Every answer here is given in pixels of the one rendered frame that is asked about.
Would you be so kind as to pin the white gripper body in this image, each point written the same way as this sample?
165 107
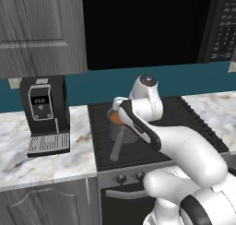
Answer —
116 102

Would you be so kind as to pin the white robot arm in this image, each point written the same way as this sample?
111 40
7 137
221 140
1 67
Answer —
187 155

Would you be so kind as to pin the brown hot chocolate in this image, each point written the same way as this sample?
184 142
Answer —
115 118

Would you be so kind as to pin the black hob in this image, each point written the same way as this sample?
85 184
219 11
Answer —
135 151

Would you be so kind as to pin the black coffee machine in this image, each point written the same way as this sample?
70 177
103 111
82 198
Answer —
46 118

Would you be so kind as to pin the black oven knob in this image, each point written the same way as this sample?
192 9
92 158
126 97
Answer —
121 179
139 175

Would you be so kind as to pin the black microwave oven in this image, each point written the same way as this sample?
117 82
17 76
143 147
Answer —
144 26

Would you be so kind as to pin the black oven door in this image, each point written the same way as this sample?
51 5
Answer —
123 211

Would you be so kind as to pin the grey wooden base cupboard door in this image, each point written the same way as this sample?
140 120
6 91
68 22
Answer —
46 204

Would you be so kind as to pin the white wall socket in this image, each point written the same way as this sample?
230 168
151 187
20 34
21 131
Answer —
14 83
232 66

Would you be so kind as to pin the grey wooden wall cupboard door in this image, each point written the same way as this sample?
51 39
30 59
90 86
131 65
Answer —
40 29

